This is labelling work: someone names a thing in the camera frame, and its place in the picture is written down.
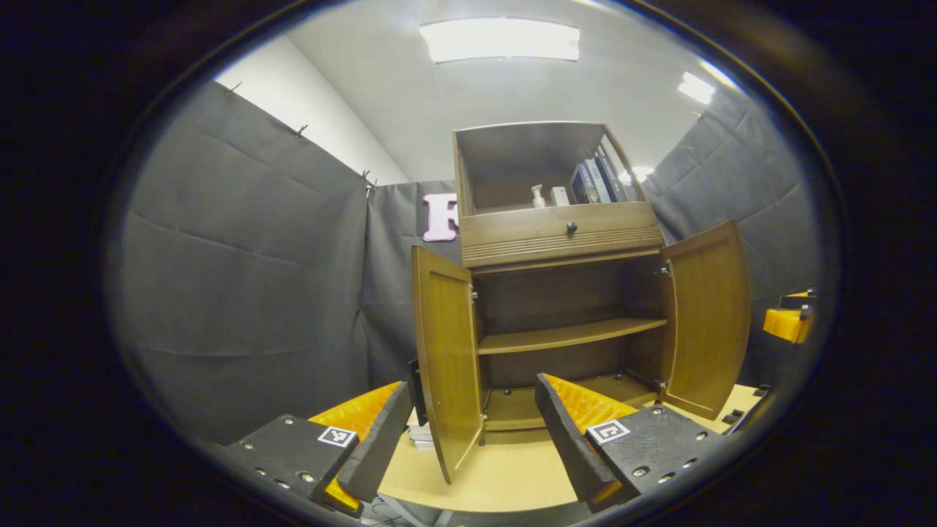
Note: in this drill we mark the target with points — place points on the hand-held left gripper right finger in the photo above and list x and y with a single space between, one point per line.
567 446

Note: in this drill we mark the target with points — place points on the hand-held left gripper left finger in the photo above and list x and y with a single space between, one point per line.
381 446

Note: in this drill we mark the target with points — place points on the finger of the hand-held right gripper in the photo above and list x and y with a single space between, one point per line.
787 324
798 300

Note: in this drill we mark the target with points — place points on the wooden cabinet door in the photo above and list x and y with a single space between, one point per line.
706 315
446 351

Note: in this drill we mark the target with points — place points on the wooden double-door shoe cabinet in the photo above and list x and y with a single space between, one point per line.
542 293

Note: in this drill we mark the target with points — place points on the wooden cabinet drawer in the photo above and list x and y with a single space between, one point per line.
512 234

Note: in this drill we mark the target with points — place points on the stack of white books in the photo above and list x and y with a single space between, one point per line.
421 435

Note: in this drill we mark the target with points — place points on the small ceiling light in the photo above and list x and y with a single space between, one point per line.
695 88
640 173

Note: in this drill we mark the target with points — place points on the black backdrop cloth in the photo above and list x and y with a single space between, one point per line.
241 293

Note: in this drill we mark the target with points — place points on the black book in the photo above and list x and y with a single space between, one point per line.
615 179

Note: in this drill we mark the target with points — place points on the light blue book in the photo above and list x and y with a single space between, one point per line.
599 181

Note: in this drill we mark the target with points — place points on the dark blue book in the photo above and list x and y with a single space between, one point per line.
582 187

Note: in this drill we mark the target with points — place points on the small white box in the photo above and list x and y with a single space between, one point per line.
560 196

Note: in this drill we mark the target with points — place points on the small clear pump bottle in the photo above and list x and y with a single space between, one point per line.
538 197

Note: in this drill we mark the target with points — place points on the large ceiling light panel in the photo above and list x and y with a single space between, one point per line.
501 40

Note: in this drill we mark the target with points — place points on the small black bracket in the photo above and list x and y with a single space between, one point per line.
732 417

